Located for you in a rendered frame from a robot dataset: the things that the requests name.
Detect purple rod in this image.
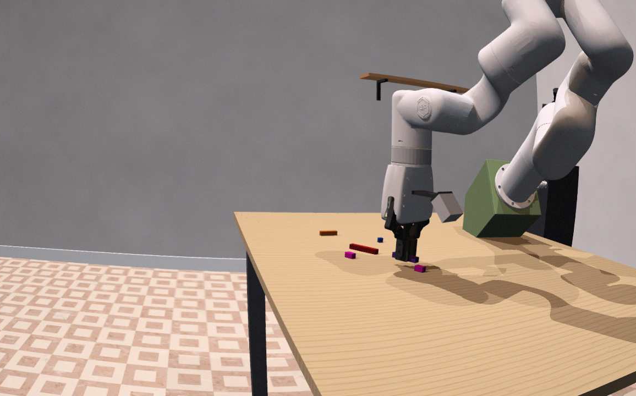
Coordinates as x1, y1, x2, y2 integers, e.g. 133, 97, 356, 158
392, 252, 419, 263

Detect red rod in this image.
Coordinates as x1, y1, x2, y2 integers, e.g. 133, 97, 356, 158
349, 244, 379, 255

